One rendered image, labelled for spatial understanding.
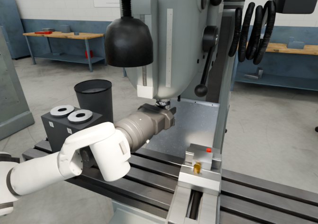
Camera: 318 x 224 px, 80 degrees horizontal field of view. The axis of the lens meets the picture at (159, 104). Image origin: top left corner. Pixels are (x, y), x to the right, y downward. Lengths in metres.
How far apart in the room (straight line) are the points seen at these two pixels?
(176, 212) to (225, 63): 0.62
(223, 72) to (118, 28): 0.69
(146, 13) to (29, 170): 0.41
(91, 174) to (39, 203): 1.37
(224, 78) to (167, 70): 0.50
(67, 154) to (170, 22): 0.35
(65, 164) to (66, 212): 1.54
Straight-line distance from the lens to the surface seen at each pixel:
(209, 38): 0.53
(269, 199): 0.80
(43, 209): 2.10
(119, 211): 0.83
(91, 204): 1.97
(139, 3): 0.41
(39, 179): 0.50
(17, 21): 7.88
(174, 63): 0.45
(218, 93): 0.94
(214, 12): 0.61
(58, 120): 0.83
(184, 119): 0.98
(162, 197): 0.72
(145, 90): 0.45
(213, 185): 0.64
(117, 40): 0.27
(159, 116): 0.53
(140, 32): 0.27
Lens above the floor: 1.53
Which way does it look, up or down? 27 degrees down
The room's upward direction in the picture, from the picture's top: straight up
